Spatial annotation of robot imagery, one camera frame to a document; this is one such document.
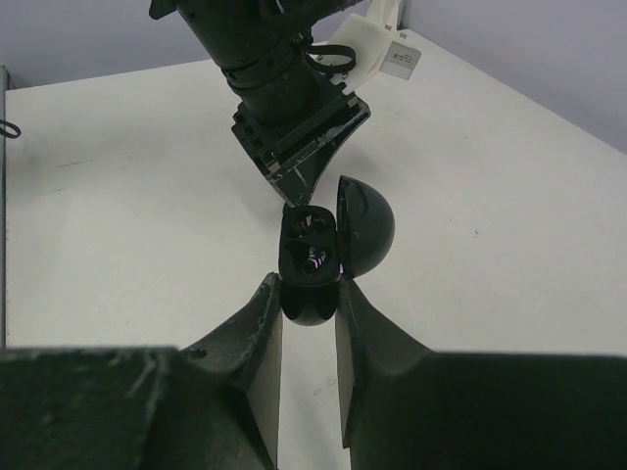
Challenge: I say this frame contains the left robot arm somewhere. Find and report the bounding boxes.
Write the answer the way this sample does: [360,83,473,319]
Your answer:
[149,0,370,207]

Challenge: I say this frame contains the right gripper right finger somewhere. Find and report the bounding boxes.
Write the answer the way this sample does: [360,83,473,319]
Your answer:
[335,281,626,469]

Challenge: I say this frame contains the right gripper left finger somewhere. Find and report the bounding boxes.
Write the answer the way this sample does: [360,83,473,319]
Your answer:
[1,273,282,469]

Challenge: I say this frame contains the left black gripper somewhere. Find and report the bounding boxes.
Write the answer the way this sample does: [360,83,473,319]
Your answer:
[215,30,370,208]

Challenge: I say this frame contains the black earbud charging case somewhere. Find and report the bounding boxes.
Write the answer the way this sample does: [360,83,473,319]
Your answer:
[278,175,396,326]

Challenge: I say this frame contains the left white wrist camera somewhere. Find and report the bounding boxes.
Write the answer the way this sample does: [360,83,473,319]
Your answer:
[310,0,421,95]

